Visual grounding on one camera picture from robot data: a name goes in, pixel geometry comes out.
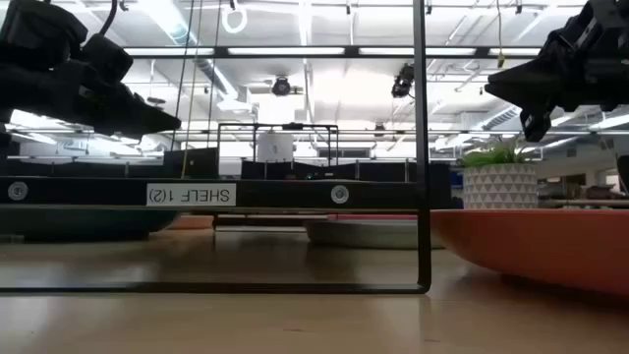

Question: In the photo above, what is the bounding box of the large orange plate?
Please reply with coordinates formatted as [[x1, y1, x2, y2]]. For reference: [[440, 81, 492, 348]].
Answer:
[[430, 207, 629, 297]]

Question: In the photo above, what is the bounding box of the white hanging ring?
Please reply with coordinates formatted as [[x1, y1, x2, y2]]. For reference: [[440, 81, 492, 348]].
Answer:
[[220, 3, 249, 35]]

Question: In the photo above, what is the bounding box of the white triangle pattern pot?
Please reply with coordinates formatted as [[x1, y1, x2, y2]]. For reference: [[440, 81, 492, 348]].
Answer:
[[462, 162, 540, 211]]

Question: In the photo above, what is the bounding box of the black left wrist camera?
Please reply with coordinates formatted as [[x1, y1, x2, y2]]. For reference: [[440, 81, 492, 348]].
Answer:
[[80, 32, 135, 85]]

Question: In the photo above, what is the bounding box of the black metal shelf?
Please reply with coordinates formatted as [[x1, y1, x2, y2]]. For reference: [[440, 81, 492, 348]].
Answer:
[[0, 0, 453, 296]]

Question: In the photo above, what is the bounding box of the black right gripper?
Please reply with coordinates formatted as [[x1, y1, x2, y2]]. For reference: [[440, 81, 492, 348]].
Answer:
[[484, 0, 629, 144]]

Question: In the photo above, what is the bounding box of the round silver shelf bolt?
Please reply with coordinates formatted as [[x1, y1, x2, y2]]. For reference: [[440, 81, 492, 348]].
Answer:
[[7, 180, 29, 203], [329, 184, 351, 206]]

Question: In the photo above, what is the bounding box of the black ceiling camera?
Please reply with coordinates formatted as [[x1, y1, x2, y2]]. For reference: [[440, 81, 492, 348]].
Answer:
[[390, 62, 416, 99], [270, 75, 293, 97]]

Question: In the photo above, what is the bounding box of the black wire frame rack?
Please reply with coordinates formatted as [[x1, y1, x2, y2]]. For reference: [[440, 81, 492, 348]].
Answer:
[[216, 122, 341, 181]]

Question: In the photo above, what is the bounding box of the black overhead frame bar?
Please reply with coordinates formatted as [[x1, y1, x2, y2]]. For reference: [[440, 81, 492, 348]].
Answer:
[[122, 45, 544, 61]]

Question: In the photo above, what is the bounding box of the black hanging cable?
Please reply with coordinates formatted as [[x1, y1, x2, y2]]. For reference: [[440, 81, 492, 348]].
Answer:
[[205, 0, 223, 148], [170, 0, 197, 151]]

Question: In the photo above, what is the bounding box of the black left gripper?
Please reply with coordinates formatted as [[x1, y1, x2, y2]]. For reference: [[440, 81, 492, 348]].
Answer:
[[0, 59, 183, 142]]

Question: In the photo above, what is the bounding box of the white shelf label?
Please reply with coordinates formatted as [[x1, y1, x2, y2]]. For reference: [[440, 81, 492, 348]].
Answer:
[[145, 183, 238, 207]]

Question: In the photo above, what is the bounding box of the dark green plate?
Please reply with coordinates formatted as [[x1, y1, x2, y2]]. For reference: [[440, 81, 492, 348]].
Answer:
[[0, 209, 180, 243]]

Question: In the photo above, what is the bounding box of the long black partition panel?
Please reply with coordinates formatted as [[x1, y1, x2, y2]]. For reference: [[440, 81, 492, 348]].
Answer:
[[240, 159, 452, 184]]

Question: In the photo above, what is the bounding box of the background desk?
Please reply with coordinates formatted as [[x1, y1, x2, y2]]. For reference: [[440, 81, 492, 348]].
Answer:
[[538, 198, 629, 208]]

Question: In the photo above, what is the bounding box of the white cylinder container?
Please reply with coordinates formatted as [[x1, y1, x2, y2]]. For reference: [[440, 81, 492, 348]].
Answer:
[[256, 130, 296, 164]]

